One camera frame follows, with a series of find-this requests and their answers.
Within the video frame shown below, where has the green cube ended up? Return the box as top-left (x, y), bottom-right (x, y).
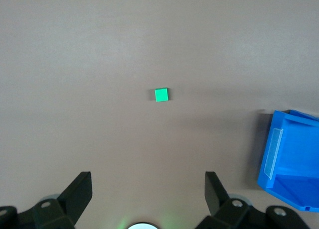
top-left (154, 87), bottom-right (171, 103)

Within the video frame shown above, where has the blue plastic storage bin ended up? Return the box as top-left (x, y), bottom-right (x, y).
top-left (257, 109), bottom-right (319, 213)

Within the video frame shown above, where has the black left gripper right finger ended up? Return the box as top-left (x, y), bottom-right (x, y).
top-left (196, 171), bottom-right (310, 229)

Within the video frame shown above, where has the brown table mat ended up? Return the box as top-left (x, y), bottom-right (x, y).
top-left (0, 0), bottom-right (319, 229)

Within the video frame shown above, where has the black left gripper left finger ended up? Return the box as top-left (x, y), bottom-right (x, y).
top-left (0, 171), bottom-right (93, 229)

